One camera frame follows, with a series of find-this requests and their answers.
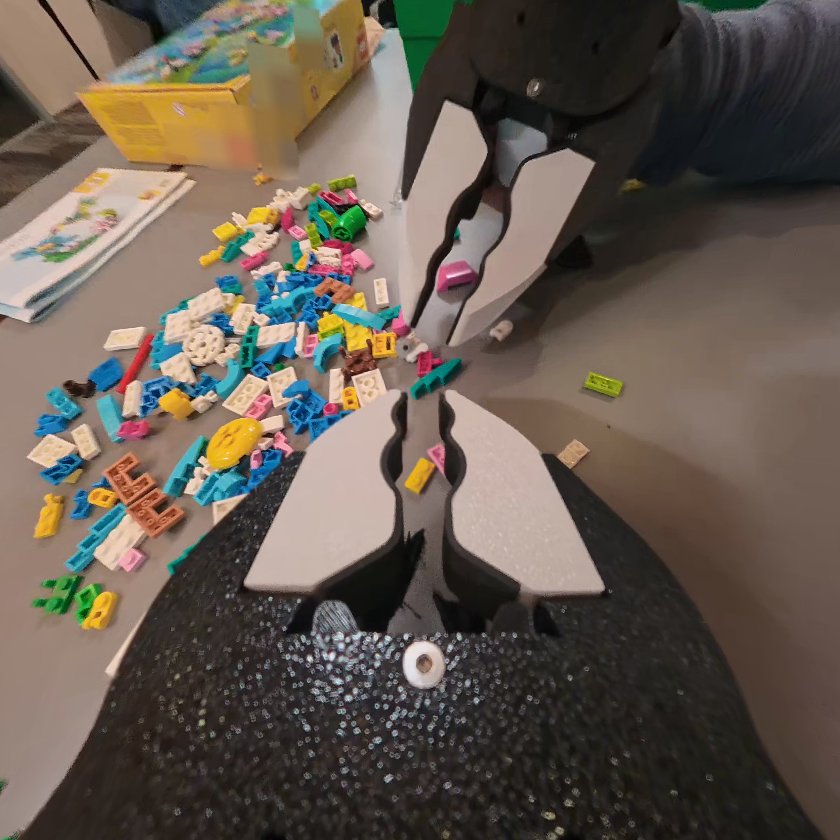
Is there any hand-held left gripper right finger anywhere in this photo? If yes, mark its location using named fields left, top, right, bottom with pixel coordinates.
left=438, top=389, right=606, bottom=601

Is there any yellow lego set box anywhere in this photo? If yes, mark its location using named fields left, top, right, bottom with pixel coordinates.
left=75, top=0, right=370, bottom=173

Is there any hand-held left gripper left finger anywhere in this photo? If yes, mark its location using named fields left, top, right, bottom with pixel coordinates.
left=243, top=390, right=411, bottom=598

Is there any pile of mixed lego bricks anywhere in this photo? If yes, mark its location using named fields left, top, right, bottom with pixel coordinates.
left=26, top=172, right=403, bottom=678

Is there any lego instruction booklet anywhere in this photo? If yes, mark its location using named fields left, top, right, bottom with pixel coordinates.
left=0, top=176, right=196, bottom=324
left=0, top=167, right=189, bottom=309

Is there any bright green panel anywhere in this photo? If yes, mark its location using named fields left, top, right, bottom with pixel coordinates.
left=392, top=0, right=463, bottom=89

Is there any teal stepped lego wedge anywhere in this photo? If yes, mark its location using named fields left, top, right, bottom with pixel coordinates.
left=410, top=357, right=463, bottom=401

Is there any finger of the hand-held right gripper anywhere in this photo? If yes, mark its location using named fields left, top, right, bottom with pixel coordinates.
left=445, top=146, right=597, bottom=349
left=398, top=98, right=492, bottom=329

